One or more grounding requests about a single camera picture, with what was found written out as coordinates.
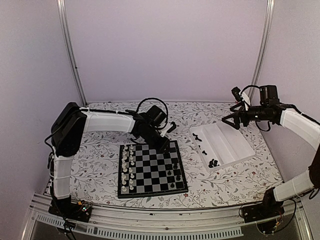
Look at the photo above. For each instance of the black chess pieces pile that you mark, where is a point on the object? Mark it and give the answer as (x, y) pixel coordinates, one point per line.
(213, 163)

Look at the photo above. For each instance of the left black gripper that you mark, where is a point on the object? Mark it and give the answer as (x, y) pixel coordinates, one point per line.
(163, 146)

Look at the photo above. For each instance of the right aluminium frame post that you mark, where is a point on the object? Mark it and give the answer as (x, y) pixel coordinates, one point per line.
(267, 25)

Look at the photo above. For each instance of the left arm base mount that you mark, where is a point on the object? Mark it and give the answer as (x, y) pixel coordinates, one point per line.
(65, 208)

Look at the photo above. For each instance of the black and grey chessboard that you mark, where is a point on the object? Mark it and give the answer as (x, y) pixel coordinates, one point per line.
(146, 170)

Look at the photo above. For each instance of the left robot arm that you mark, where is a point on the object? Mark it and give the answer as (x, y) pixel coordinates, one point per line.
(68, 129)

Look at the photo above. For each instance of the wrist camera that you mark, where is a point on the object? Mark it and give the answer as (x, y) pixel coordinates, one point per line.
(168, 129)
(242, 99)

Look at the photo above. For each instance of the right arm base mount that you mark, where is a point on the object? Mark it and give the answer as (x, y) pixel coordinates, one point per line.
(270, 214)

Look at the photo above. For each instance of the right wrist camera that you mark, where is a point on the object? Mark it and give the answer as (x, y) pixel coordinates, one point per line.
(242, 99)

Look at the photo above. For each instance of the white plastic piece tray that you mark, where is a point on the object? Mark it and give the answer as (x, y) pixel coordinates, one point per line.
(223, 143)

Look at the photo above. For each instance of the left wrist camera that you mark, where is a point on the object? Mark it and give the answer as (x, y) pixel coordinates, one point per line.
(168, 129)

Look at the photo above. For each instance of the aluminium front rail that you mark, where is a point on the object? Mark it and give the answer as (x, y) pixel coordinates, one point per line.
(126, 223)

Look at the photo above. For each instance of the white rook piece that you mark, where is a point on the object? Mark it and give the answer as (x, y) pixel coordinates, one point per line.
(124, 151)

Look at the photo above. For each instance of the floral patterned table mat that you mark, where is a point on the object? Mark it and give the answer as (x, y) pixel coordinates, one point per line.
(117, 154)

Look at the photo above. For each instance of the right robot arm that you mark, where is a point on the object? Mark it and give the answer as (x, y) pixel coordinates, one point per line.
(290, 133)

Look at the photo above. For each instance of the aluminium frame post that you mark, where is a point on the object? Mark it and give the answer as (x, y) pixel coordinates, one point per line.
(267, 25)
(62, 13)

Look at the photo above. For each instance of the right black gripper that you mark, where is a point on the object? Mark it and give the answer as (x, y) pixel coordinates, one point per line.
(242, 112)

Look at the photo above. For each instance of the left aluminium frame post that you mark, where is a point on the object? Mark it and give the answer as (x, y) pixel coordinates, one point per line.
(62, 13)

